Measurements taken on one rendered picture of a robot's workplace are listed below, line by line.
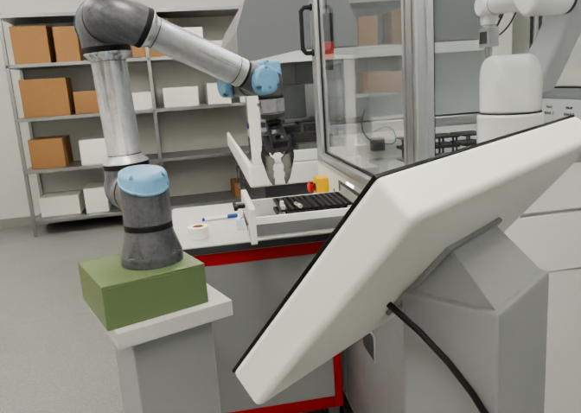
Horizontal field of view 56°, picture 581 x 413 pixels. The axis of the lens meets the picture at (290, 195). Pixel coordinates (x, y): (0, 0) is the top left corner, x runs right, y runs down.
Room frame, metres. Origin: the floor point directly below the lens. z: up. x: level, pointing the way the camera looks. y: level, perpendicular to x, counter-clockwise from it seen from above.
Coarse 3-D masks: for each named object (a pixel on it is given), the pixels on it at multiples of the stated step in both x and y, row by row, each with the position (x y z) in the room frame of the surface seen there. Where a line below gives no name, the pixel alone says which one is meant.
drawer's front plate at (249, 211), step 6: (246, 192) 1.72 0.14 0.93; (246, 198) 1.63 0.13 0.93; (246, 204) 1.55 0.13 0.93; (252, 204) 1.54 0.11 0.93; (246, 210) 1.57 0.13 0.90; (252, 210) 1.49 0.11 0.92; (246, 216) 1.59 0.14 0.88; (252, 216) 1.49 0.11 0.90; (252, 222) 1.49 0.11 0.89; (246, 228) 1.63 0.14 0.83; (252, 228) 1.49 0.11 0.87; (252, 234) 1.49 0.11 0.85; (252, 240) 1.49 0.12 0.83
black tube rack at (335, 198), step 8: (336, 192) 1.76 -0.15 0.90; (288, 200) 1.68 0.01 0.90; (296, 200) 1.67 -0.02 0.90; (304, 200) 1.66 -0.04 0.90; (312, 200) 1.65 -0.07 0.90; (320, 200) 1.65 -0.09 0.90; (328, 200) 1.64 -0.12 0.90; (336, 200) 1.63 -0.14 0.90; (344, 200) 1.62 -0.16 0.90; (288, 208) 1.57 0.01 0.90; (296, 208) 1.56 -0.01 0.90; (304, 208) 1.57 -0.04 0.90; (312, 208) 1.57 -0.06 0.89; (320, 208) 1.66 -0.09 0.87; (328, 208) 1.66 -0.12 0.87
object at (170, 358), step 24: (192, 312) 1.19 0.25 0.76; (216, 312) 1.22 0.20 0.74; (120, 336) 1.10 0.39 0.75; (144, 336) 1.12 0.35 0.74; (168, 336) 1.19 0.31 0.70; (192, 336) 1.22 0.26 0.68; (120, 360) 1.27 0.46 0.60; (144, 360) 1.16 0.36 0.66; (168, 360) 1.19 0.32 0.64; (192, 360) 1.22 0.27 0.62; (120, 384) 1.31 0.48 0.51; (144, 384) 1.16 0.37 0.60; (168, 384) 1.18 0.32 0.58; (192, 384) 1.22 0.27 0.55; (216, 384) 1.25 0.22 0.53; (144, 408) 1.15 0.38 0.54; (168, 408) 1.18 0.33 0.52; (192, 408) 1.21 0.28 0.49; (216, 408) 1.25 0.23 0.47
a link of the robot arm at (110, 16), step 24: (96, 0) 1.28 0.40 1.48; (120, 0) 1.28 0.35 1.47; (96, 24) 1.28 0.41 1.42; (120, 24) 1.26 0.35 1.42; (144, 24) 1.28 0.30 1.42; (168, 24) 1.32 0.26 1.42; (168, 48) 1.32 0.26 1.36; (192, 48) 1.34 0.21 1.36; (216, 48) 1.38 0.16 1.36; (216, 72) 1.38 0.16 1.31; (240, 72) 1.40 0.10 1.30; (264, 72) 1.41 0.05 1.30
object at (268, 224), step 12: (348, 192) 1.77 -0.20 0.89; (264, 204) 1.75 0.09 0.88; (264, 216) 1.52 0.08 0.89; (276, 216) 1.52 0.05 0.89; (288, 216) 1.52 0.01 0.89; (300, 216) 1.53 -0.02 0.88; (312, 216) 1.53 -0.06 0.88; (324, 216) 1.54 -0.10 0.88; (336, 216) 1.54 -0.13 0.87; (264, 228) 1.51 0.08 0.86; (276, 228) 1.51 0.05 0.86; (288, 228) 1.52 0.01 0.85; (300, 228) 1.53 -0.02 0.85; (312, 228) 1.53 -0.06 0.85; (324, 228) 1.54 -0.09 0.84
